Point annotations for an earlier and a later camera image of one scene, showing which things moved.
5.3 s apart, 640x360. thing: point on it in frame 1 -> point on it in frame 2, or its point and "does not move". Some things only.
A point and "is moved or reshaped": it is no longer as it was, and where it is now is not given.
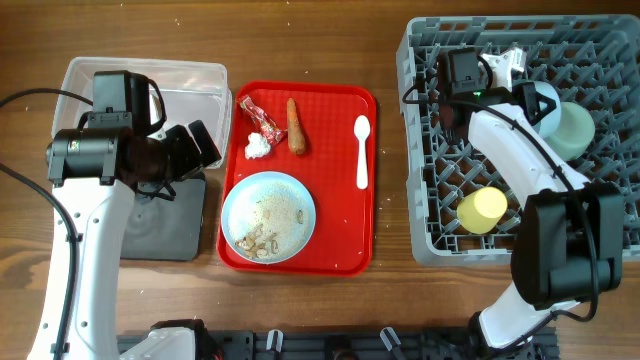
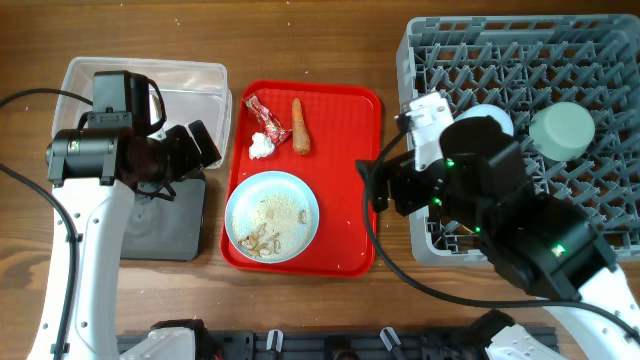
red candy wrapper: [266, 126] is moved or reshaped
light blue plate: [267, 218] does not move
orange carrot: [296, 139] is moved or reshaped
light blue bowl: [548, 126] is moved or reshaped
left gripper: [191, 160] does not move
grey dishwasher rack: [459, 212] does not move
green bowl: [575, 133] does not move
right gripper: [526, 100] -> [392, 182]
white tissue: [256, 147] does not move
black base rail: [367, 344] does not move
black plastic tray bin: [157, 228] does not move
